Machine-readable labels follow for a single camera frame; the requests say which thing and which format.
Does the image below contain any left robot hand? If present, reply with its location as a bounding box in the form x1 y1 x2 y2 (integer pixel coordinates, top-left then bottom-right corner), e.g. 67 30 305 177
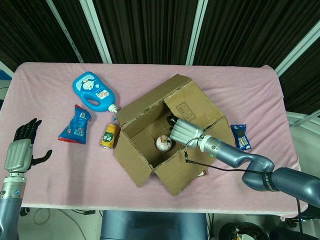
4 118 53 173

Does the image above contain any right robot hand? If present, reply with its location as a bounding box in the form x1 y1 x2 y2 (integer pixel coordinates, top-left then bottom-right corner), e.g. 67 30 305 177
166 113 205 148

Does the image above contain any brown cardboard box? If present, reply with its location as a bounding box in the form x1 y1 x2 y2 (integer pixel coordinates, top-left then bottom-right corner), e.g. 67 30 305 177
112 73 237 197

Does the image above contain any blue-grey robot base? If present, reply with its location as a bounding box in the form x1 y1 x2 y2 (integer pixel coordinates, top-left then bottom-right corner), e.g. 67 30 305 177
99 210 208 240

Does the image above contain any cup with printed lid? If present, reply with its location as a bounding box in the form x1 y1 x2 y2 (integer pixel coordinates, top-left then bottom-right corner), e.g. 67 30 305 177
156 134 173 151

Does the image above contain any pink tablecloth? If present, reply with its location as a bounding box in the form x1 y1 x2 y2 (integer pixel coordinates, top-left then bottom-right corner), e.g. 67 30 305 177
0 61 309 216

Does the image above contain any blue cookie packet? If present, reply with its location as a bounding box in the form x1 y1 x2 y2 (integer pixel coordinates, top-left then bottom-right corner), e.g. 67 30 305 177
230 124 252 152

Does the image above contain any blue snack bag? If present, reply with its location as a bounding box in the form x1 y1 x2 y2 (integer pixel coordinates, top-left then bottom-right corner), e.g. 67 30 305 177
57 104 93 145

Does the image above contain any yellow drink can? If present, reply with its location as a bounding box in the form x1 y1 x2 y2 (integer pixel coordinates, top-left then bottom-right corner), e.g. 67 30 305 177
99 123 120 150

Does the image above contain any blue bin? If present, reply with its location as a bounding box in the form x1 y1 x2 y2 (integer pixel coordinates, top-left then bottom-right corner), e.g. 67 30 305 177
0 69 13 82

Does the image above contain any blue detergent pump bottle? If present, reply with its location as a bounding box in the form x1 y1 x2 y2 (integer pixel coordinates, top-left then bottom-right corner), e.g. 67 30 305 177
72 71 121 121

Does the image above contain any black waste bin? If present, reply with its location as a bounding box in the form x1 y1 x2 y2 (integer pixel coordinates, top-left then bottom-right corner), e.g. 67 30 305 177
218 221 270 240

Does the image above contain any black right hand cable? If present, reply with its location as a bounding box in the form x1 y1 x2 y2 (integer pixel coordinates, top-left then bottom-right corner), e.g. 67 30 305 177
183 138 305 240

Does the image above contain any thin grey frame rail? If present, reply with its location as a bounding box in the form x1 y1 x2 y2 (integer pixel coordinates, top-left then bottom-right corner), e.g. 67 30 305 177
46 0 84 63

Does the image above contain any wide white frame post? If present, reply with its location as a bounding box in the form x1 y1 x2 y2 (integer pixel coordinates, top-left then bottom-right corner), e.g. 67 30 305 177
79 0 113 64

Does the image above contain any slanted white frame post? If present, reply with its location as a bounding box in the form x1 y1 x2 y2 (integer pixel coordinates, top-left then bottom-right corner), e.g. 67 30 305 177
273 24 320 76

